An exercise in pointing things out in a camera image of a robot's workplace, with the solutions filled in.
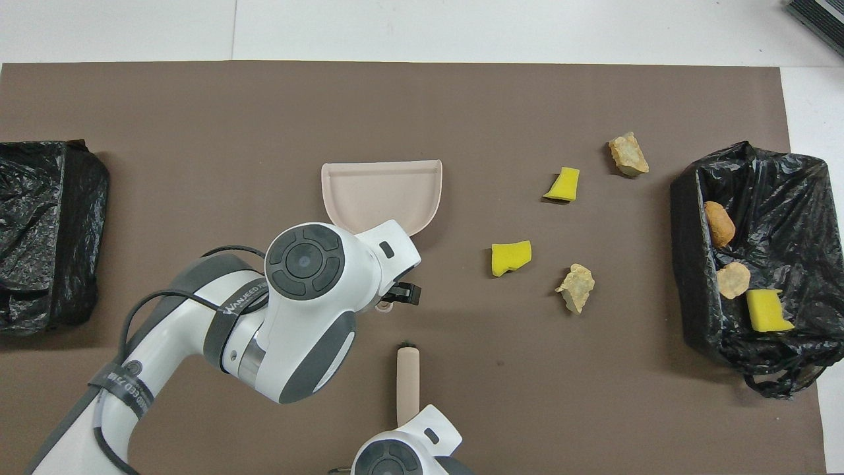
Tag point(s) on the brown table mat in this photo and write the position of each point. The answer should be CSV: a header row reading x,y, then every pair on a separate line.
x,y
198,99

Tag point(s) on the dark grey ribbed device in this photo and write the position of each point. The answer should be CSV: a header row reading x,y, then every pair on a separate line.
x,y
821,16

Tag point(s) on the yellow sponge piece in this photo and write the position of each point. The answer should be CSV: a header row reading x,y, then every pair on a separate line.
x,y
511,258
768,311
563,185

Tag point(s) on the pale beige round bread chunk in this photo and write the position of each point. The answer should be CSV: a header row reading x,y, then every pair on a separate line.
x,y
733,280

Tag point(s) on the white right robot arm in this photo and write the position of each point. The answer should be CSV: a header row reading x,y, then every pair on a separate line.
x,y
409,448

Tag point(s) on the orange brown bread roll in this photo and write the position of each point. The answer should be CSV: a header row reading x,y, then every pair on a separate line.
x,y
719,224

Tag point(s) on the large pale yellow bread chunk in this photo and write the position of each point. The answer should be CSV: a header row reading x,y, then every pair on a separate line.
x,y
628,154

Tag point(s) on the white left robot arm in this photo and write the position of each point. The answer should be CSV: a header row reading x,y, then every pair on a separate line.
x,y
310,316

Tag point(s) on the beige plastic dustpan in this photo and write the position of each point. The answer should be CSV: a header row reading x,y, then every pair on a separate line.
x,y
382,191

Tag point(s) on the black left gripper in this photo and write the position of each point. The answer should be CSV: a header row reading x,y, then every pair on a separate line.
x,y
392,295

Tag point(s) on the small pale yellow bread chunk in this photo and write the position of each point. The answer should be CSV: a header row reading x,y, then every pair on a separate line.
x,y
575,287

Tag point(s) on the closed black bag covered bin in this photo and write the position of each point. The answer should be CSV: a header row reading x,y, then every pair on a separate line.
x,y
39,231

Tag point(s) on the open black bag lined bin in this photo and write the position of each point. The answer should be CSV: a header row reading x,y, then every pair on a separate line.
x,y
791,218

